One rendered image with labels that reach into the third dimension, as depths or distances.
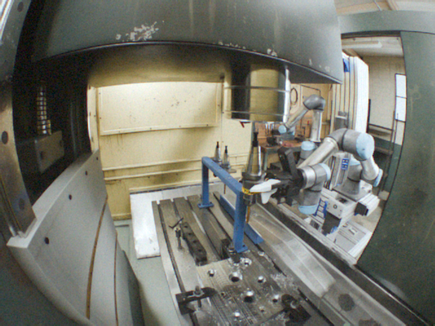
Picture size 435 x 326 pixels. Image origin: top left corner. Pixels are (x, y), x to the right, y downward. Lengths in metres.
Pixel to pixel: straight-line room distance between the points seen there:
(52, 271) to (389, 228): 1.10
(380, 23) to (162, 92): 1.44
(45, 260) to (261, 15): 0.48
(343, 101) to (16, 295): 1.74
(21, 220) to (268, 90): 0.45
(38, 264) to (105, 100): 1.26
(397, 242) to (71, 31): 1.21
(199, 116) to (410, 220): 1.51
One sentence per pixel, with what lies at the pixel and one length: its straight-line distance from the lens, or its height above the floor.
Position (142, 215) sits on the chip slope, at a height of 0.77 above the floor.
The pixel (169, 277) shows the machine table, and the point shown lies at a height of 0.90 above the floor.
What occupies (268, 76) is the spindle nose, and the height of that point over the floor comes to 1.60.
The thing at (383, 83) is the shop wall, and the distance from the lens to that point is 5.16.
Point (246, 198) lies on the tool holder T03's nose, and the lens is 0.50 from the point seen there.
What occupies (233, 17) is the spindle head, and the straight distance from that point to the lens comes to 0.31.
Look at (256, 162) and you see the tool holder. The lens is 0.46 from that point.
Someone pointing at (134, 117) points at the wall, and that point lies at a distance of 1.38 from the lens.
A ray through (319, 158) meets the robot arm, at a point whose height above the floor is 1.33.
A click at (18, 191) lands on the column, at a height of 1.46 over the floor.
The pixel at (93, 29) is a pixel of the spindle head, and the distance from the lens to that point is 0.28.
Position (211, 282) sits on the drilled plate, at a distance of 0.66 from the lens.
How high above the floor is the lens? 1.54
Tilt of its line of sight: 19 degrees down
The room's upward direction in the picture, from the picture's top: 1 degrees clockwise
